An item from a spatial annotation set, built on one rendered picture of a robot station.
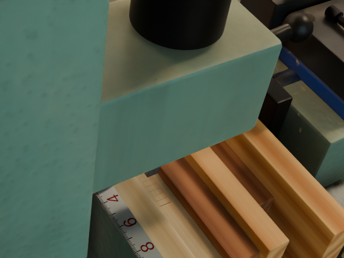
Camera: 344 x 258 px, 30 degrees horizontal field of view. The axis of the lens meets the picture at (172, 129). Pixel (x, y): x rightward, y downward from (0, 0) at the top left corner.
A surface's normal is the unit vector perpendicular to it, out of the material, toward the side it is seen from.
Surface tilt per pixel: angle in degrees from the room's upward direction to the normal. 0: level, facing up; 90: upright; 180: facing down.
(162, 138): 90
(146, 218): 0
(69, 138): 90
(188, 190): 0
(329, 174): 90
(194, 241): 0
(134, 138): 90
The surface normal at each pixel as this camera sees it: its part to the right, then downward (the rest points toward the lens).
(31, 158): 0.54, 0.65
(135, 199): 0.15, -0.69
